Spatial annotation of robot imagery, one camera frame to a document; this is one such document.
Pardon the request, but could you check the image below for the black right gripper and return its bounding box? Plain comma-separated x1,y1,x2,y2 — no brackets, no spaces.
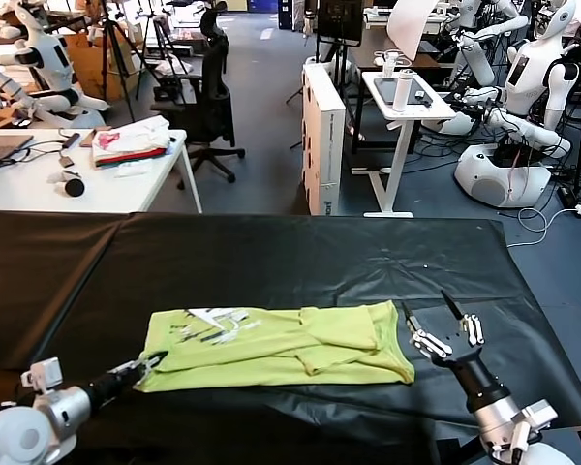
400,289,510,414

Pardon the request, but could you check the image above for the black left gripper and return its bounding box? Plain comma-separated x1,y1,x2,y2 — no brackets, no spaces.
86,352,168,407

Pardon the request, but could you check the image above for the yellow-green t-shirt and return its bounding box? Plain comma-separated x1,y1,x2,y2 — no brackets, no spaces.
134,299,416,393

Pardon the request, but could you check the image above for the stack of folded clothes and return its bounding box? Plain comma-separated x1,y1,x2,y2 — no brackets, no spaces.
90,116,173,171

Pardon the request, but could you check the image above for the small black table cover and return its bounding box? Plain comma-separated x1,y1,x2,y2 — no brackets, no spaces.
0,210,138,374

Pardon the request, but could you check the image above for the large black table cover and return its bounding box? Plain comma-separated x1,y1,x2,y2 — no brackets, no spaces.
0,211,581,465

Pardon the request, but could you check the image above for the white office desk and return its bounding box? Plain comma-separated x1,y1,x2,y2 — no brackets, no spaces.
0,128,204,215

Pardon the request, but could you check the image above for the white crumpled bag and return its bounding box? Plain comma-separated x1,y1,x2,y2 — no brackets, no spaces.
114,162,151,179

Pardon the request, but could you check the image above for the small white device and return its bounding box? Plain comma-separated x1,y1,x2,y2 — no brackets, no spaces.
46,169,82,188

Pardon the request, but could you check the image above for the small white standing desk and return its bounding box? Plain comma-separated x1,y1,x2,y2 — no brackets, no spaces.
352,70,459,219

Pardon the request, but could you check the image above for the tall white cardboard box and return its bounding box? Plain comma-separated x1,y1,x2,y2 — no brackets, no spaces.
301,62,347,217

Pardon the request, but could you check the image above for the white water bottle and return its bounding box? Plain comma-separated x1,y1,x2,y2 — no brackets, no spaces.
392,68,414,113

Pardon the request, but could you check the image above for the dark tablet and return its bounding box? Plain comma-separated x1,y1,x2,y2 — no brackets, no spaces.
373,77,434,107

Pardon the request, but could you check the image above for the black office chair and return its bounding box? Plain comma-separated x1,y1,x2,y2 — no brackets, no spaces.
150,0,247,191

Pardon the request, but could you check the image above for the grey laptop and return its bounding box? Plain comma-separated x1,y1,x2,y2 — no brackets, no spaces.
0,135,35,171

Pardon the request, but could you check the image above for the white humanoid robot, wheeled base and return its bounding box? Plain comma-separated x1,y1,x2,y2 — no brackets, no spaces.
425,0,581,209

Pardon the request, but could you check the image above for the white headset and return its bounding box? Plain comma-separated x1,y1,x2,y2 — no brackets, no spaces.
374,48,413,78

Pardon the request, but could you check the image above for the brown wooden table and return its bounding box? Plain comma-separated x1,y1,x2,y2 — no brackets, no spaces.
348,22,442,75

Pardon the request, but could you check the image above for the brown cardboard box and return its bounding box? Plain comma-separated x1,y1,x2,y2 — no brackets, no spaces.
61,31,142,102

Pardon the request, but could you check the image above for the tall black tripod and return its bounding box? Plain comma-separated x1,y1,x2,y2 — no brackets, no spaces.
95,0,166,123

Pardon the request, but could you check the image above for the white curved board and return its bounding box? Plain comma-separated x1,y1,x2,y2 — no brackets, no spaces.
386,0,439,62

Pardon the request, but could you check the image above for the short black tripod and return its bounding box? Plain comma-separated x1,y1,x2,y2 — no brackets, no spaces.
136,13,189,104

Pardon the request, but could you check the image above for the white humanoid robot, black waist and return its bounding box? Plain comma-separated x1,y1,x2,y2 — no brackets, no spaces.
0,1,111,130

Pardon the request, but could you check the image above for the black monitor on stand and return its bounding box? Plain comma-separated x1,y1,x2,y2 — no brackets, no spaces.
285,0,368,155

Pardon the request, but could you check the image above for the blue storage cabinet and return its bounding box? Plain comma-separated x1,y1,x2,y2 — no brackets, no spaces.
276,0,307,29

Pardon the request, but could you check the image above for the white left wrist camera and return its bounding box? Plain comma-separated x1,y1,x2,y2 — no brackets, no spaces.
20,356,65,394

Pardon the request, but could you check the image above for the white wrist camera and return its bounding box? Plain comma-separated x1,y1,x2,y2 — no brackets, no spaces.
510,399,560,440
20,356,65,394

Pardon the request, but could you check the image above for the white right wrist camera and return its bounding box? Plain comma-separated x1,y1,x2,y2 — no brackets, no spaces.
510,399,560,440

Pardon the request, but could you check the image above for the white floor cable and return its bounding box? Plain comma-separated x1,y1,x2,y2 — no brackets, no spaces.
505,207,580,250

